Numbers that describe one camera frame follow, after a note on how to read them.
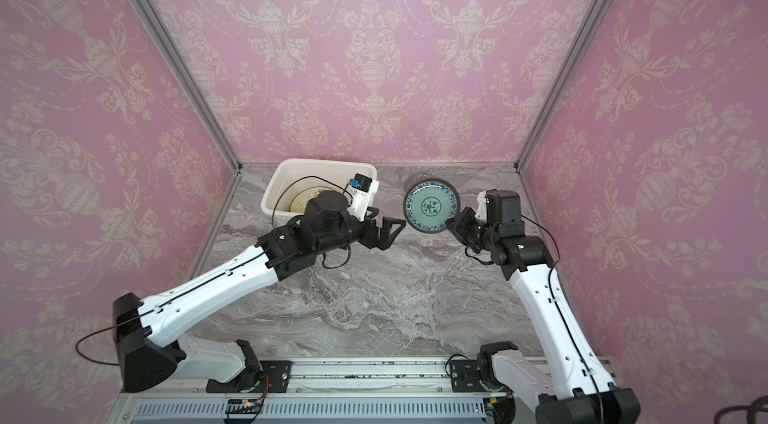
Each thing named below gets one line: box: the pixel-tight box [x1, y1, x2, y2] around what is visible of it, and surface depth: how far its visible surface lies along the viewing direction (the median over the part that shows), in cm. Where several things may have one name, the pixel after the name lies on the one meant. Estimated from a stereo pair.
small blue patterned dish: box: [403, 178, 461, 233], surface depth 79 cm
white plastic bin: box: [261, 158, 378, 217], surface depth 99 cm
